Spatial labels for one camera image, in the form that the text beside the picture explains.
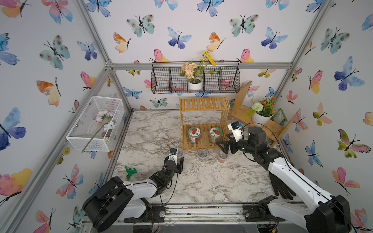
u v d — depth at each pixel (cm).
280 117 109
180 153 85
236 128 66
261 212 66
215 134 93
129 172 88
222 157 89
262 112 94
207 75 96
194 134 93
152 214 73
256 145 59
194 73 86
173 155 75
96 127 73
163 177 67
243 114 107
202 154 89
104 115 73
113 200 45
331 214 38
